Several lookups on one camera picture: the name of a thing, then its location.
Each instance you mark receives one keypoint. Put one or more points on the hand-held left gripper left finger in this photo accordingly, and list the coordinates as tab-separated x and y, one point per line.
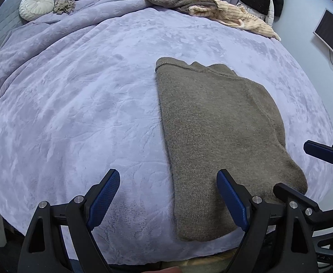
105	197

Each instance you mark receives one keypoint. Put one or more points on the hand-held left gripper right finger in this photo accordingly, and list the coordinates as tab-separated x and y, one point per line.
233	199

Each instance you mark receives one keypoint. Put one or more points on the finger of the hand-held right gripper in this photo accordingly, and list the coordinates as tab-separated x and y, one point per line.
290	192
320	150

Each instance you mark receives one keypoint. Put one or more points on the olive knit sweater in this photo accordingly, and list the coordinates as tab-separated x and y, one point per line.
212	133

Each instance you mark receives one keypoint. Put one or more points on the black hanging clothes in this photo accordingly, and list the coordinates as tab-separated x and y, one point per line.
254	1

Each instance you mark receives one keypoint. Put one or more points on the tan mattress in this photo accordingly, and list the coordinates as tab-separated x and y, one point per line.
200	261

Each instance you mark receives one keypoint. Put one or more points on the lavender plush blanket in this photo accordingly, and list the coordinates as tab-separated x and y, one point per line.
69	105

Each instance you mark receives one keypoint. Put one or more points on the curved monitor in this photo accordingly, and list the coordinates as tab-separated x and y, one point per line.
330	31

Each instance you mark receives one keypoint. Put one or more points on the cream striped garment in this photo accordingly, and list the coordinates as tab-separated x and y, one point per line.
234	14

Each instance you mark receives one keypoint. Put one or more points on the grey quilted headboard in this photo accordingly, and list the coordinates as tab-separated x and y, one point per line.
1	31

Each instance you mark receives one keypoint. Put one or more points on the small brown ruffled cloth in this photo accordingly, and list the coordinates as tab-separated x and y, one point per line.
64	5

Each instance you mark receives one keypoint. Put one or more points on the round cream pleated pillow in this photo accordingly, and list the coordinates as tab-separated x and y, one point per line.
37	5

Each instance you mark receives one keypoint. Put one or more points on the brown fleece garment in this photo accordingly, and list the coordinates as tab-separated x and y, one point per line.
166	1

